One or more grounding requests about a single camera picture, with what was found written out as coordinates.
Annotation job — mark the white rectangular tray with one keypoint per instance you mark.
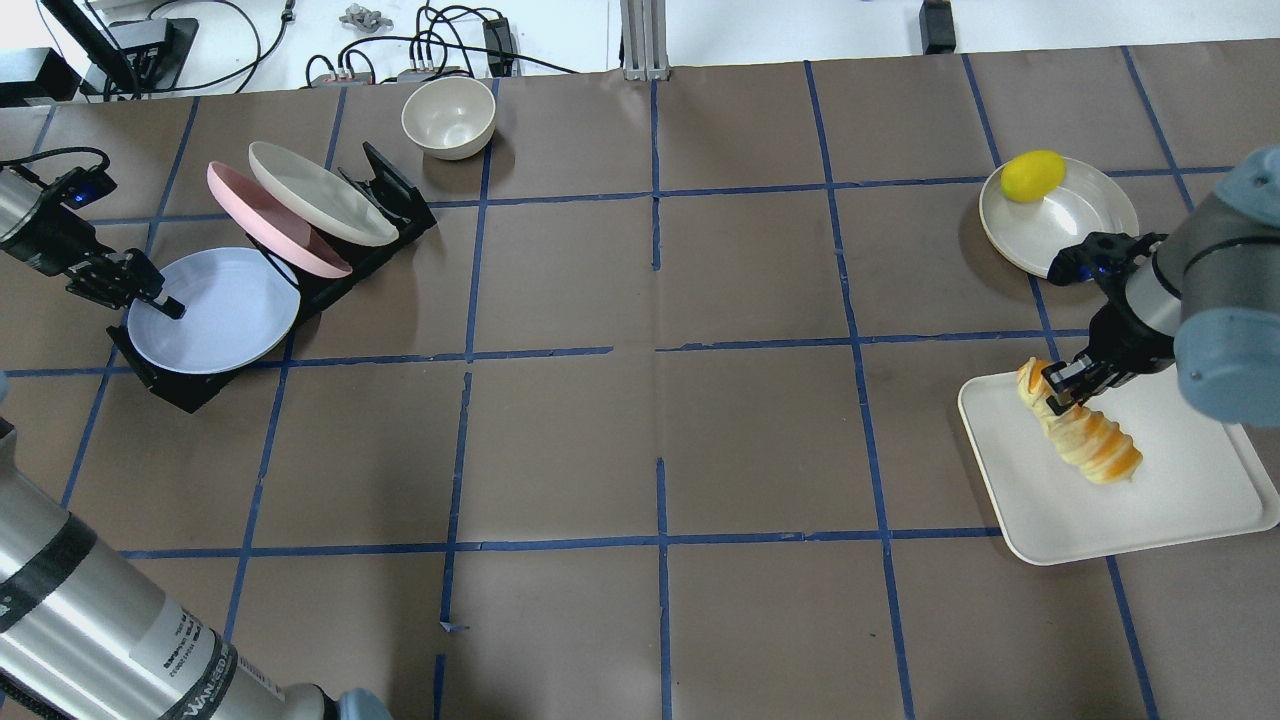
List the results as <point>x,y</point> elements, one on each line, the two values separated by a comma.
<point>1199,480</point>

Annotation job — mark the cream plate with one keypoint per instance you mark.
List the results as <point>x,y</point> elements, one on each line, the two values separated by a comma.
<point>319,196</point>

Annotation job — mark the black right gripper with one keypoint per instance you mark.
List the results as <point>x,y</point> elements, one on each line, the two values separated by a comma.
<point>1122,343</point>

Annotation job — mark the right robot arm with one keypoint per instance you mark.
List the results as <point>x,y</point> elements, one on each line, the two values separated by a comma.
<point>1204,299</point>

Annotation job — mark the black dish rack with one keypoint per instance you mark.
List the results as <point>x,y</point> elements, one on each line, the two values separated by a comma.
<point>391,193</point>

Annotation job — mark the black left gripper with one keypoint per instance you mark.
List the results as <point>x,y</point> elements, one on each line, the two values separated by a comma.
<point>57,244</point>

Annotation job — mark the striped orange bread roll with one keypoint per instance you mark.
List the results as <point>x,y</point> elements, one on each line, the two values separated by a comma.
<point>1096,446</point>

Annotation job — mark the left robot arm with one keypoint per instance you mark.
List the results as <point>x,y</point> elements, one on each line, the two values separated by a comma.
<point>86,635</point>

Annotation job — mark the blue plate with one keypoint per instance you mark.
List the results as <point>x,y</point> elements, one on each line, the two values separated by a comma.
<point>239,305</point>

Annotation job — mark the white round plate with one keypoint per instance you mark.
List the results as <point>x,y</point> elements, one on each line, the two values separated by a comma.
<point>1031,234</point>

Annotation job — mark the cream bowl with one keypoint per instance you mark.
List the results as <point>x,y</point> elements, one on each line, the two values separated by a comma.
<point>450,118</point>

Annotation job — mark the black power adapter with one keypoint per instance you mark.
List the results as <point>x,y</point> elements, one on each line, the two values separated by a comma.
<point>500,47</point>

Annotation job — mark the aluminium frame post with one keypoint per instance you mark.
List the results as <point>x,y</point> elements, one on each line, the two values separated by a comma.
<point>644,54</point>

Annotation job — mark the pink plate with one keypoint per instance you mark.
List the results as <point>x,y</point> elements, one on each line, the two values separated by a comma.
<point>278,229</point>

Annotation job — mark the yellow lemon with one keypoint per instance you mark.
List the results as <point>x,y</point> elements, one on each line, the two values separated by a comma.
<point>1030,176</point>

